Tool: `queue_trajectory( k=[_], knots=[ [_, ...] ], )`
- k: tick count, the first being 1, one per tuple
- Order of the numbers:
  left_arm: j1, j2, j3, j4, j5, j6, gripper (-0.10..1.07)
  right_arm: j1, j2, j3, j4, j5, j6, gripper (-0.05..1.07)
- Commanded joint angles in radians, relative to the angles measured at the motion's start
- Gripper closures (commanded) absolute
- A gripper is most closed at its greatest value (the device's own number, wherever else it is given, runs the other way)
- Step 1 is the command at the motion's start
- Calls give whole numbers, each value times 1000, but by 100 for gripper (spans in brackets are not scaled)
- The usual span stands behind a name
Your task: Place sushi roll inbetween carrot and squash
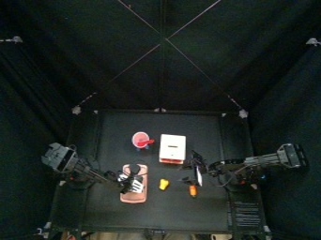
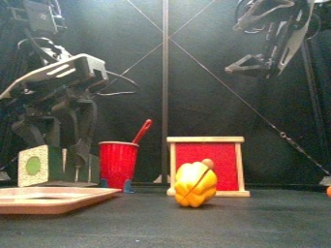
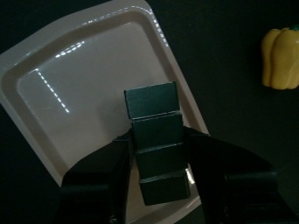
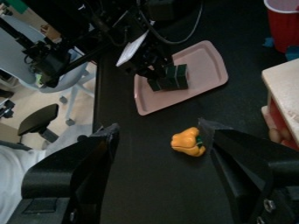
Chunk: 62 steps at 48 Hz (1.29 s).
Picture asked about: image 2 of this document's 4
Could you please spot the green toy sushi roll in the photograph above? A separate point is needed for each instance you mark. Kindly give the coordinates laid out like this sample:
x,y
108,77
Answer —
x,y
32,166

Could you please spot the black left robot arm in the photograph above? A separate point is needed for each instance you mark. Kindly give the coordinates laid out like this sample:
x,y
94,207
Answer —
x,y
39,17

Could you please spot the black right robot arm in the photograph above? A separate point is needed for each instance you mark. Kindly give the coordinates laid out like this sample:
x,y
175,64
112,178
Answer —
x,y
321,19

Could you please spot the orange toy carrot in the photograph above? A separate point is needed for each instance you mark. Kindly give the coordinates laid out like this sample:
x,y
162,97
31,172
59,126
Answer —
x,y
329,192

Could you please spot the red plastic cup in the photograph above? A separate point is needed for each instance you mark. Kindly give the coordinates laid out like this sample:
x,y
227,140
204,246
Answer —
x,y
116,164

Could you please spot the blue plastic clip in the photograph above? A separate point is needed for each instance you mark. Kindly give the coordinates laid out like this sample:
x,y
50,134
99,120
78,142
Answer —
x,y
103,183
128,187

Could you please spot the wooden tray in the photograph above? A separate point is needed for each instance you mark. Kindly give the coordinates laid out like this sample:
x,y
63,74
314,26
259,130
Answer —
x,y
51,198

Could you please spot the wooden box with red panel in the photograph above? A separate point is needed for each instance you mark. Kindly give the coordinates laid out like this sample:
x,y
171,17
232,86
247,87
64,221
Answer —
x,y
224,155

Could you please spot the yellow bell pepper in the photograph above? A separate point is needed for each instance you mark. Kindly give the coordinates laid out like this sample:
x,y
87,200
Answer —
x,y
196,185

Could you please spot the grey metal frame foot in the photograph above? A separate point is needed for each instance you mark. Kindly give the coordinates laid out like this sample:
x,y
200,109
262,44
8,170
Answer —
x,y
4,176
326,181

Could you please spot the grey metal frame pole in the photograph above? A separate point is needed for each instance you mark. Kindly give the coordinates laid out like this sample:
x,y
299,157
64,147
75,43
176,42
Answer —
x,y
164,97

